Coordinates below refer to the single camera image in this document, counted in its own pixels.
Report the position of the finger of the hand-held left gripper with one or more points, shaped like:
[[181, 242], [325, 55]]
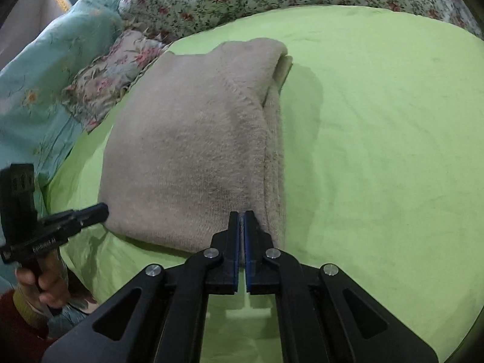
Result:
[[90, 214]]

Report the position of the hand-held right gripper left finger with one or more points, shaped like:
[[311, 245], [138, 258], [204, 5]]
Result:
[[234, 242]]

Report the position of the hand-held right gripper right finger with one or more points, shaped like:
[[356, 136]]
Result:
[[248, 242]]

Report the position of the beige knit sweater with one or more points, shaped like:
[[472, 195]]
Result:
[[181, 151]]

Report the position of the person's left forearm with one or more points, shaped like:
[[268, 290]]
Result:
[[19, 329]]

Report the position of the person's left hand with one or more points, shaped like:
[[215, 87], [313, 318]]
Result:
[[51, 283]]

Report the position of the pastel floral ruffled pillow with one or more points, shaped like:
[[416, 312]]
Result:
[[109, 75]]

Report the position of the teal floral quilt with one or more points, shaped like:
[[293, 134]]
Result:
[[56, 64]]

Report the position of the light green bed sheet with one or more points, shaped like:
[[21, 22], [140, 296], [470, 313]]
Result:
[[378, 140]]

